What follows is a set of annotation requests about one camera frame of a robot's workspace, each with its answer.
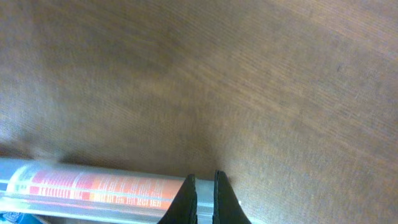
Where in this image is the orange white-capped tube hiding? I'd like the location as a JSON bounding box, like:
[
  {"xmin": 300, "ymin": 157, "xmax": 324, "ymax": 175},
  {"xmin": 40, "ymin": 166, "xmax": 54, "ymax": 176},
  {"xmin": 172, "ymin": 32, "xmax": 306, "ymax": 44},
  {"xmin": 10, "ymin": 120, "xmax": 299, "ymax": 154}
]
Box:
[{"xmin": 6, "ymin": 166, "xmax": 183, "ymax": 210}]

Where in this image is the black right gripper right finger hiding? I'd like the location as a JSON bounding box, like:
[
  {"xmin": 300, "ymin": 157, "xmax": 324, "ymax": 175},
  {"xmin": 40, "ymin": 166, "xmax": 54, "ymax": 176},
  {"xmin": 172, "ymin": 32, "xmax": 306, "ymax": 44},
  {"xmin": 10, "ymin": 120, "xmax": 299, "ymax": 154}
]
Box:
[{"xmin": 213, "ymin": 170, "xmax": 251, "ymax": 224}]

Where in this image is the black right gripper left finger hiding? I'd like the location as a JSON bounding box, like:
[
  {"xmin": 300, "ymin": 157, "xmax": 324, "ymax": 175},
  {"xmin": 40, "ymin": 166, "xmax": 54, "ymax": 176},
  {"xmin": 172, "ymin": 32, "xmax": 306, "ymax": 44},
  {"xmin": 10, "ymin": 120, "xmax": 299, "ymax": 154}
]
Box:
[{"xmin": 158, "ymin": 174, "xmax": 198, "ymax": 224}]

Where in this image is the clear plastic container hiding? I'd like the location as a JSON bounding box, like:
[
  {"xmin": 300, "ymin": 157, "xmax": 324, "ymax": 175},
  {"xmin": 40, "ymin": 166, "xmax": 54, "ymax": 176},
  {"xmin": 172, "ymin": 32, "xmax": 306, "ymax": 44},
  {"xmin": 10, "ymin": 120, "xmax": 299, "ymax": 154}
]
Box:
[{"xmin": 0, "ymin": 157, "xmax": 268, "ymax": 224}]

